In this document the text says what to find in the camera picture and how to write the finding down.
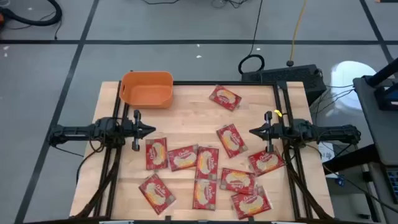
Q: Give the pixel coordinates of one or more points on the white paper sheet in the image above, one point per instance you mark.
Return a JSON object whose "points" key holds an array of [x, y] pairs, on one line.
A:
{"points": [[326, 154]]}

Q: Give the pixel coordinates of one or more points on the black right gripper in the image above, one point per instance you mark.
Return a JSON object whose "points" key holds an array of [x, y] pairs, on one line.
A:
{"points": [[269, 132]]}

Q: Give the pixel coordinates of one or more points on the black side stand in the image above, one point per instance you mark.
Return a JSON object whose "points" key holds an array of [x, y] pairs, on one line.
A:
{"points": [[351, 158]]}

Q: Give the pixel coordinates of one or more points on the blue-lit keyboard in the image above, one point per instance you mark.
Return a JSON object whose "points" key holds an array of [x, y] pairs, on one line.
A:
{"points": [[393, 185]]}

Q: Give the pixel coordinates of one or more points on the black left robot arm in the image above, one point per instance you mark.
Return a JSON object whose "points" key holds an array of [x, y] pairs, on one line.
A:
{"points": [[77, 132]]}

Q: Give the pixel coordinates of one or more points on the grey side desk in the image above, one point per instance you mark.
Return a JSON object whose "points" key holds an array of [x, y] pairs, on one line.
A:
{"points": [[382, 133]]}

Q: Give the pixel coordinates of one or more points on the black aluminium table frame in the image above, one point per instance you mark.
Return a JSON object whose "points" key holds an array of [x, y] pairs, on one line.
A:
{"points": [[224, 83]]}

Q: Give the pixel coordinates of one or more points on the blue-lit black device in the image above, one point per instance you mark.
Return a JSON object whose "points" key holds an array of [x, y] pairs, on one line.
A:
{"points": [[387, 101]]}

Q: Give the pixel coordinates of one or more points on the black monitor pole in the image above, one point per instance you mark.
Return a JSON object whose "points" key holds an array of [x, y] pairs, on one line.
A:
{"points": [[384, 72]]}

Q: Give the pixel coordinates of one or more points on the red Orville popcorn bag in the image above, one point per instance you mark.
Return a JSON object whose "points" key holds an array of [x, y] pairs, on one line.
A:
{"points": [[183, 158], [204, 194], [251, 204], [231, 140], [225, 97], [157, 193], [156, 153], [266, 161], [237, 181], [206, 162]]}

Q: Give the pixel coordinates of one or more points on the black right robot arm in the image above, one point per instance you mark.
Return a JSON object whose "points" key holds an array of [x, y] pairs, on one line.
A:
{"points": [[326, 133]]}

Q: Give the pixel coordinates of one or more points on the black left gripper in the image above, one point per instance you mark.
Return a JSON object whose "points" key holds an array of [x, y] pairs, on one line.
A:
{"points": [[136, 130]]}

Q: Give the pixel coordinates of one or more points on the orange plastic basket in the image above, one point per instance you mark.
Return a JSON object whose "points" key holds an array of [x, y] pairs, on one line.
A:
{"points": [[146, 93]]}

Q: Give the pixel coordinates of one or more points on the small blue tag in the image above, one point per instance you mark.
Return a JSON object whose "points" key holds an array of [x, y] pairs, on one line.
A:
{"points": [[341, 181]]}

